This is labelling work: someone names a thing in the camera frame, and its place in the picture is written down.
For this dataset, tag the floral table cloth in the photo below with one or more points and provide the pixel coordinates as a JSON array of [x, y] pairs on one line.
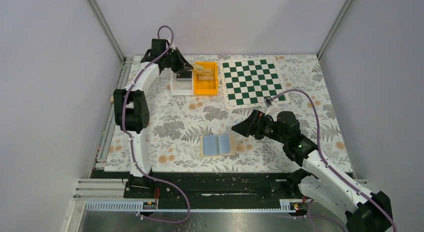
[[177, 122]]

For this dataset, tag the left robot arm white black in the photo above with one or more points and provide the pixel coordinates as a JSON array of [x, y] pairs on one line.
[[131, 111]]

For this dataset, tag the orange plastic bin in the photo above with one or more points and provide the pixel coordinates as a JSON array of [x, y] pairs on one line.
[[206, 87]]

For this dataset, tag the green white chessboard mat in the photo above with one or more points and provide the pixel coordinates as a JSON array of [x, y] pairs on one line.
[[246, 82]]

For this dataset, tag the beige leather card holder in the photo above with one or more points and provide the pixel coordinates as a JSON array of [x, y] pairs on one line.
[[217, 145]]

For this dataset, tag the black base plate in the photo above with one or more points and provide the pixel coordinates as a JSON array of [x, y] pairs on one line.
[[177, 190]]

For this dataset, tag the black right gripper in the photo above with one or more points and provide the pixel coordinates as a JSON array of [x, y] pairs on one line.
[[257, 124]]

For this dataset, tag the black box in white bin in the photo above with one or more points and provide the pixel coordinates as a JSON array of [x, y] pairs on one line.
[[184, 76]]

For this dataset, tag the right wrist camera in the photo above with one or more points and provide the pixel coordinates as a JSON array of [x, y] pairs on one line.
[[271, 108]]

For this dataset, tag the white plastic bin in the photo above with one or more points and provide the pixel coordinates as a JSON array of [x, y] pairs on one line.
[[180, 88]]

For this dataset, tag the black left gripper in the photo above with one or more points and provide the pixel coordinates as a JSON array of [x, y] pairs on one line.
[[178, 59]]

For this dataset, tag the wooden block in orange bin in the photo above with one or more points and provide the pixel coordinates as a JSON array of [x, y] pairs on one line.
[[206, 74]]

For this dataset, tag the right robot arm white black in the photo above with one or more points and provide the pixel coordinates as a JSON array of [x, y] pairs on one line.
[[318, 178]]

